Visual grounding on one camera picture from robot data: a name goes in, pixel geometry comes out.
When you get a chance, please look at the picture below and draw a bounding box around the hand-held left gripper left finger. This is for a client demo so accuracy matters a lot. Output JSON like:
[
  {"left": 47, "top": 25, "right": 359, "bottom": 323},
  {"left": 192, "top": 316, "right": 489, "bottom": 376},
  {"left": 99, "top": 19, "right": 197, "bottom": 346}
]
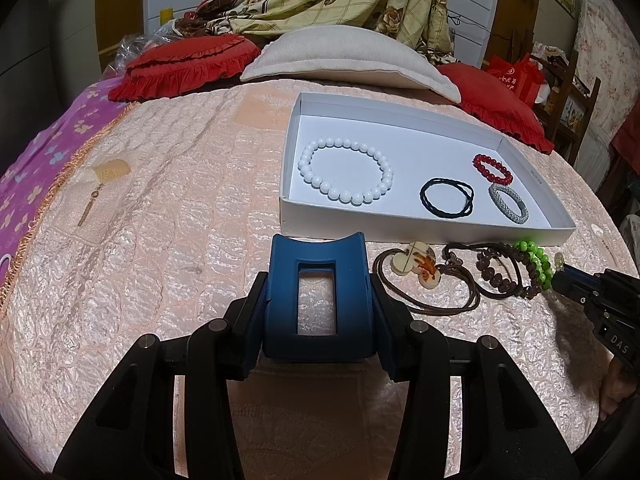
[{"left": 52, "top": 271, "right": 273, "bottom": 480}]

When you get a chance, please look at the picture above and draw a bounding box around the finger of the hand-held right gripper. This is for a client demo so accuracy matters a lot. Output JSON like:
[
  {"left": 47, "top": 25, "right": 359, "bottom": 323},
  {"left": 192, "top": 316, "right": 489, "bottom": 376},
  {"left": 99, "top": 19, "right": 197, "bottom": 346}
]
[{"left": 550, "top": 254, "right": 608, "bottom": 307}]

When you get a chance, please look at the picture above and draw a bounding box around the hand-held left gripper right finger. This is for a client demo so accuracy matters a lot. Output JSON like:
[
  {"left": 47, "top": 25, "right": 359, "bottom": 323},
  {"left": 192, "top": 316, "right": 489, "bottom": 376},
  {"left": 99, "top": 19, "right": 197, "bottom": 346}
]
[{"left": 367, "top": 274, "right": 581, "bottom": 480}]

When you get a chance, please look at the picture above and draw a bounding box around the blue bracelet holder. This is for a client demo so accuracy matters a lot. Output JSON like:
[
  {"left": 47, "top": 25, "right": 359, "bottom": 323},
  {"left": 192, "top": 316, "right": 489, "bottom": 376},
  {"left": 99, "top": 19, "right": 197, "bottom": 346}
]
[{"left": 261, "top": 232, "right": 373, "bottom": 365}]

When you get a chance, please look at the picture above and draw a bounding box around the green bead bracelet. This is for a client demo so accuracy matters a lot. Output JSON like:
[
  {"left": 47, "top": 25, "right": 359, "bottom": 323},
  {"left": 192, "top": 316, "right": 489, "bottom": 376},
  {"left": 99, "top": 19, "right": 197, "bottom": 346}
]
[{"left": 512, "top": 240, "right": 556, "bottom": 291}]

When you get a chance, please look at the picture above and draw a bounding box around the silver woven bracelet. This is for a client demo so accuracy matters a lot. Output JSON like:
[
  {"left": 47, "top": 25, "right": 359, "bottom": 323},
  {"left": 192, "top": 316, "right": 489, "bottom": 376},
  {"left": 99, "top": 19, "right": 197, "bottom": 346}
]
[{"left": 488, "top": 182, "right": 529, "bottom": 225}]

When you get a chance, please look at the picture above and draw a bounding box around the red bead bracelet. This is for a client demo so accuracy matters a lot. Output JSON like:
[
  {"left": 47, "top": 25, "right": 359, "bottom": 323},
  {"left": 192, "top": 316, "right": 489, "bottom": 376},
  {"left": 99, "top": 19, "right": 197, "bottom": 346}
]
[{"left": 472, "top": 153, "right": 514, "bottom": 187}]

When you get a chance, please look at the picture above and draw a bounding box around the black hair tie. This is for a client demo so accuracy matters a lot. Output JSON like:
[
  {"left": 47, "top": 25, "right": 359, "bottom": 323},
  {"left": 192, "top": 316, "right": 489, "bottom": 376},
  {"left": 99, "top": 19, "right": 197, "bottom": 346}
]
[{"left": 419, "top": 177, "right": 476, "bottom": 221}]

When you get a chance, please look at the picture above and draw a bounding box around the white bead bracelet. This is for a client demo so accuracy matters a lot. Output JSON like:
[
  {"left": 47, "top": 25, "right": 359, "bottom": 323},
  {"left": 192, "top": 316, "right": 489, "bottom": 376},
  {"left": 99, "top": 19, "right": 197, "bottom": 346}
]
[{"left": 298, "top": 138, "right": 395, "bottom": 206}]

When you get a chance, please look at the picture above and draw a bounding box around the white cardboard box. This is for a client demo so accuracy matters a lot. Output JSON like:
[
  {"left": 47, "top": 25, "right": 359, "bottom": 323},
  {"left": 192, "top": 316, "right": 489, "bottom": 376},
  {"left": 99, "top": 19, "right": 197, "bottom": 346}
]
[{"left": 279, "top": 91, "right": 577, "bottom": 246}]

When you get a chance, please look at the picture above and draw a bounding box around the person's right hand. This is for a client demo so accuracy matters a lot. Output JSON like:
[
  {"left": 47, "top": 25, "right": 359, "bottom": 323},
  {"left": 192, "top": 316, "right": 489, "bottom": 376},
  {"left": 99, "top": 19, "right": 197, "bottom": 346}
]
[{"left": 597, "top": 355, "right": 640, "bottom": 422}]

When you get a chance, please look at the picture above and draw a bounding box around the pink quilted bedspread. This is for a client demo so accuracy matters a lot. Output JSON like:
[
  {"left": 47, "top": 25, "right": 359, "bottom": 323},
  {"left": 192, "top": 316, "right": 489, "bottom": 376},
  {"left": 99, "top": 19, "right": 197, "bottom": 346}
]
[{"left": 0, "top": 77, "right": 621, "bottom": 480}]

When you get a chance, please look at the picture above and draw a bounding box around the wooden chair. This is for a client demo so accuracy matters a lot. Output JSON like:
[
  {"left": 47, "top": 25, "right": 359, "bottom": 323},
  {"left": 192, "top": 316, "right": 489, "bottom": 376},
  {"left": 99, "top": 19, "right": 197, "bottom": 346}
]
[{"left": 530, "top": 50, "right": 601, "bottom": 153}]

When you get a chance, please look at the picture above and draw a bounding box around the red ruffled pillow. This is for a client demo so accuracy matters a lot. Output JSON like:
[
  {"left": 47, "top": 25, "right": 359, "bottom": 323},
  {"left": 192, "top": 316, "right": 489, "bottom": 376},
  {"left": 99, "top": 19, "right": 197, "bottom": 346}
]
[
  {"left": 107, "top": 35, "right": 262, "bottom": 102},
  {"left": 436, "top": 62, "right": 556, "bottom": 155}
]

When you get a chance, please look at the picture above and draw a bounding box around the red shopping bag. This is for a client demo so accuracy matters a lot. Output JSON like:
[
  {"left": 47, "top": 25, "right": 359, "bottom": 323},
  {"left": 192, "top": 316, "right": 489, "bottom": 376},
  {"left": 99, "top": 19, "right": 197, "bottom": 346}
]
[{"left": 487, "top": 54, "right": 546, "bottom": 106}]

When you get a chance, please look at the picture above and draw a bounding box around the gold bar hairpin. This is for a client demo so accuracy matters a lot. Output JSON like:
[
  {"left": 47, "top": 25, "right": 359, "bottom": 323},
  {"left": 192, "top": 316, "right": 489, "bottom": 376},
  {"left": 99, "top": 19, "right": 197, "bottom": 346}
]
[{"left": 77, "top": 187, "right": 106, "bottom": 227}]

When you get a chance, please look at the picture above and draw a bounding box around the tan paper tag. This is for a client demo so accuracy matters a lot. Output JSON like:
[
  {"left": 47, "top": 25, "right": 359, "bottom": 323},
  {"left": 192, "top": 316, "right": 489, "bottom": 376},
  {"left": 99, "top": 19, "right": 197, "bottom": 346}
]
[{"left": 97, "top": 159, "right": 132, "bottom": 181}]

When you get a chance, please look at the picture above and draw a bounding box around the pink floral curtain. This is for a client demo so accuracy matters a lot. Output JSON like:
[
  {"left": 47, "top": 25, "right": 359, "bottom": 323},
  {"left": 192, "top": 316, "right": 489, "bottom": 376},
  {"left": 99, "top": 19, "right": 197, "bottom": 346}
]
[{"left": 575, "top": 0, "right": 640, "bottom": 196}]

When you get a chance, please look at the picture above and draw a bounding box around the purple flower blanket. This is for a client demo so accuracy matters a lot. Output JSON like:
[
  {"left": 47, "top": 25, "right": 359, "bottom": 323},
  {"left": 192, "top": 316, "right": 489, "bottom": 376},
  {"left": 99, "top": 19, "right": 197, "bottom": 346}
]
[{"left": 0, "top": 77, "right": 141, "bottom": 281}]

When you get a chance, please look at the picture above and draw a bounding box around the beige pillow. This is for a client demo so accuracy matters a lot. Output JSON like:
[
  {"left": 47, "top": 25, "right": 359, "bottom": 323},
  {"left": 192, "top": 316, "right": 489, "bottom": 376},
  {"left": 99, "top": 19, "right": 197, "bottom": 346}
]
[{"left": 240, "top": 26, "right": 462, "bottom": 106}]

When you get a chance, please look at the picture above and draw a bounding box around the clear plastic bag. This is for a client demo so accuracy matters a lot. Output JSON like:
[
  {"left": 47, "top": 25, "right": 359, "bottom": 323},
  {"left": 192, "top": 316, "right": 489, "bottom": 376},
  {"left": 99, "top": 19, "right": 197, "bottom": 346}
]
[{"left": 112, "top": 32, "right": 173, "bottom": 68}]

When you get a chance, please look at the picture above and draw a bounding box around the grey wardrobe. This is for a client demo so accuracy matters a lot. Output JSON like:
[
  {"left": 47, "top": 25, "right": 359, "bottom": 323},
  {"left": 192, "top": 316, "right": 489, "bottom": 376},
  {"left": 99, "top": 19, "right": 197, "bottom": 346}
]
[{"left": 0, "top": 0, "right": 101, "bottom": 91}]

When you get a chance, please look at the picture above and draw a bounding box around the brown cord pendant necklace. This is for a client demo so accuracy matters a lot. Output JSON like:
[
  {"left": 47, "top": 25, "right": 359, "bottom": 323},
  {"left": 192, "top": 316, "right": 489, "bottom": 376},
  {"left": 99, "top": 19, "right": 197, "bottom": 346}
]
[{"left": 372, "top": 241, "right": 483, "bottom": 317}]

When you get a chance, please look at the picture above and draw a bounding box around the brown bead bracelet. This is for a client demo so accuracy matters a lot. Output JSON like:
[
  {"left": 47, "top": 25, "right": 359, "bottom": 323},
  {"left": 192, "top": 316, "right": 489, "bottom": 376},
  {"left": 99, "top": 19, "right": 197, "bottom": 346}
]
[{"left": 442, "top": 242, "right": 538, "bottom": 301}]

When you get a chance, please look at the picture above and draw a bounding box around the white hair ring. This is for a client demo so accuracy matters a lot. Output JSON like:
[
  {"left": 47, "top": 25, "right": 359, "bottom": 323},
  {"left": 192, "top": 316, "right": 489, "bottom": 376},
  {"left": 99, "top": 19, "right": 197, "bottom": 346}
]
[{"left": 0, "top": 254, "right": 26, "bottom": 281}]

